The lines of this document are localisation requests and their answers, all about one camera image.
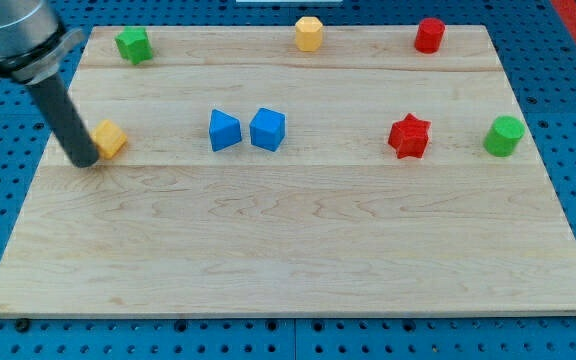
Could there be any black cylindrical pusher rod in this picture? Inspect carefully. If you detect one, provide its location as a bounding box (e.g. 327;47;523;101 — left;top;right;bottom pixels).
26;74;99;168

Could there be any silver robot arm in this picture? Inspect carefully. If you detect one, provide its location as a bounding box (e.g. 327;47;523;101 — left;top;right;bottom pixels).
0;0;99;168

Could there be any wooden board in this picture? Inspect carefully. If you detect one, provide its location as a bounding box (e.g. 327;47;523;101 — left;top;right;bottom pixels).
0;25;576;319

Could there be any yellow cube block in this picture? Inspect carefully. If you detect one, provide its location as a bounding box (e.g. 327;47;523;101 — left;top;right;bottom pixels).
91;119;127;159

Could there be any green star block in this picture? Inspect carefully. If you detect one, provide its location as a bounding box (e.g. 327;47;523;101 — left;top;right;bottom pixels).
115;26;153;65

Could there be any blue triangular block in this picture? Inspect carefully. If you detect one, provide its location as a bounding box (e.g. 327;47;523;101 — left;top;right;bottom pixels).
209;109;242;152

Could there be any blue cube block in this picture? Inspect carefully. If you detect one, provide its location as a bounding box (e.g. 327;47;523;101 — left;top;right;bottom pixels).
249;108;286;152

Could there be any yellow hexagon block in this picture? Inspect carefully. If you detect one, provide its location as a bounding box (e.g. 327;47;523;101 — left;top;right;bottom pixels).
295;16;324;52

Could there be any red star block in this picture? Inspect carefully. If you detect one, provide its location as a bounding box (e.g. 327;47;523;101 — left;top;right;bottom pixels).
387;113;431;159

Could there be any red cylinder block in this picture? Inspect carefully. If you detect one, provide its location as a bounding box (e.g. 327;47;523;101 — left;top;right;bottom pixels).
414;17;446;54

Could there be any green cylinder block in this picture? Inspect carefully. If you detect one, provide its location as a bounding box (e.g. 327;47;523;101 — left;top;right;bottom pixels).
483;115;525;157

